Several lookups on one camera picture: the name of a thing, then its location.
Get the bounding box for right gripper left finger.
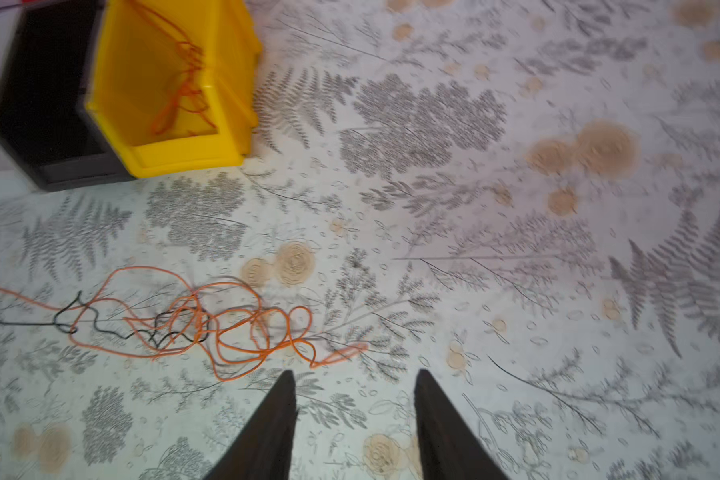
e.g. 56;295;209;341
205;370;298;480

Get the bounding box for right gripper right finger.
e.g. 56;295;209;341
414;369;508;480

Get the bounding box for orange and black cables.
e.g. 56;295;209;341
0;265;370;383

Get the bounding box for red cable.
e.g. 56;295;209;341
128;0;217;138

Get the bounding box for yellow plastic bin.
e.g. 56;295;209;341
85;0;262;178

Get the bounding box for black plastic bin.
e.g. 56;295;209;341
0;0;133;192

